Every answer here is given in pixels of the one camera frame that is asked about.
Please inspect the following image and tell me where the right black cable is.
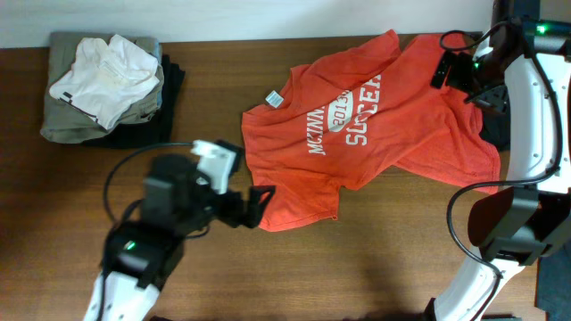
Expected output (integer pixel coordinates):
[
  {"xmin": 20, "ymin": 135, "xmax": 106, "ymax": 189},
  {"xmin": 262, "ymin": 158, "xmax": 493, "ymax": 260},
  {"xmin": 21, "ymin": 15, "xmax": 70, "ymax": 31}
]
[{"xmin": 439, "ymin": 20, "xmax": 564, "ymax": 321}]

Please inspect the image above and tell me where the black folded garment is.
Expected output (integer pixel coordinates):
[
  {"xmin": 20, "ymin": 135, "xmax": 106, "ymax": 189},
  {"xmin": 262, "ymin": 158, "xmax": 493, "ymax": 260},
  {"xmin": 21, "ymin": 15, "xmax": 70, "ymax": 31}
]
[{"xmin": 82, "ymin": 54, "xmax": 186, "ymax": 149}]

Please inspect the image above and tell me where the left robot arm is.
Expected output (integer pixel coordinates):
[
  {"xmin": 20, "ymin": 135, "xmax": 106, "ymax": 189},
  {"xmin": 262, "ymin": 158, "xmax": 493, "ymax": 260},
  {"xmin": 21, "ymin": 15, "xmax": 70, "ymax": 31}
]
[{"xmin": 85, "ymin": 140, "xmax": 276, "ymax": 320}]

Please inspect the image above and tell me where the olive grey folded garment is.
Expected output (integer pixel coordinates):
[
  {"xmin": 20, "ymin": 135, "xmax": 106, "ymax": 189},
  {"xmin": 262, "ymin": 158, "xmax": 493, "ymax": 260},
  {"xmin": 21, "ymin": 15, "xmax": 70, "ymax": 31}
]
[{"xmin": 40, "ymin": 31, "xmax": 164, "ymax": 144}]

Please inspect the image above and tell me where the dark teal garment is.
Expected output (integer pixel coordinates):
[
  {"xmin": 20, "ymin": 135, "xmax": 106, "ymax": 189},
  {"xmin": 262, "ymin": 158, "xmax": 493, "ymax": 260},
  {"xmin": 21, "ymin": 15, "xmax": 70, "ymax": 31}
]
[{"xmin": 480, "ymin": 85, "xmax": 511, "ymax": 152}]

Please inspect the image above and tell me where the red orange t-shirt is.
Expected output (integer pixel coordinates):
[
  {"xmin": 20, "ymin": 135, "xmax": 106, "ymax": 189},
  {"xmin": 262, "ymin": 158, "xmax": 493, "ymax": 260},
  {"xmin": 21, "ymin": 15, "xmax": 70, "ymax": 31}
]
[{"xmin": 241, "ymin": 31, "xmax": 501, "ymax": 232}]

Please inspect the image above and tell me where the white folded shirt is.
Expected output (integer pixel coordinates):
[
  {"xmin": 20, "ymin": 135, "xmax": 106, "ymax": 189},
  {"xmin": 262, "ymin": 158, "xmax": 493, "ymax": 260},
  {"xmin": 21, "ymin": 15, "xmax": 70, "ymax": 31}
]
[{"xmin": 49, "ymin": 35, "xmax": 160, "ymax": 130}]

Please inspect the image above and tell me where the black cable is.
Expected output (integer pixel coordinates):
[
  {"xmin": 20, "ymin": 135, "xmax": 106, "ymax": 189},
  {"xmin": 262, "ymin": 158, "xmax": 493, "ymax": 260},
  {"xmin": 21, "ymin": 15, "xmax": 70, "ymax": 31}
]
[
  {"xmin": 102, "ymin": 141, "xmax": 211, "ymax": 240},
  {"xmin": 439, "ymin": 20, "xmax": 564, "ymax": 321}
]

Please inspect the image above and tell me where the left black cable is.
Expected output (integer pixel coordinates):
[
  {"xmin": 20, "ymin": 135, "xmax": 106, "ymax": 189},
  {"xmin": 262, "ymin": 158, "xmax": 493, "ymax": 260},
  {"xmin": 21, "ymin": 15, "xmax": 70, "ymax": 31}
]
[{"xmin": 102, "ymin": 141, "xmax": 211, "ymax": 240}]

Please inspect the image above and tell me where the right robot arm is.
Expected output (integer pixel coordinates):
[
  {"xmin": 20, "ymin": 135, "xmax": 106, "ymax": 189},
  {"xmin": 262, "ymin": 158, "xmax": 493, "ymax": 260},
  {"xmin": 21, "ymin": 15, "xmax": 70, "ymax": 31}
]
[{"xmin": 422, "ymin": 1, "xmax": 570, "ymax": 320}]

